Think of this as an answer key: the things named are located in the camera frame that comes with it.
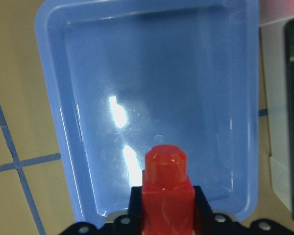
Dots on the red block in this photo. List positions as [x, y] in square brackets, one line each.
[168, 197]

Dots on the blue plastic tray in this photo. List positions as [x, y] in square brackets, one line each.
[123, 76]

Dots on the clear plastic storage box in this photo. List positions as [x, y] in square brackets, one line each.
[274, 14]

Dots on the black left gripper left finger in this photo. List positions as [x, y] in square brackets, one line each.
[125, 224]

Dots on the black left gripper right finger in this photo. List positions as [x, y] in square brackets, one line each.
[206, 222]

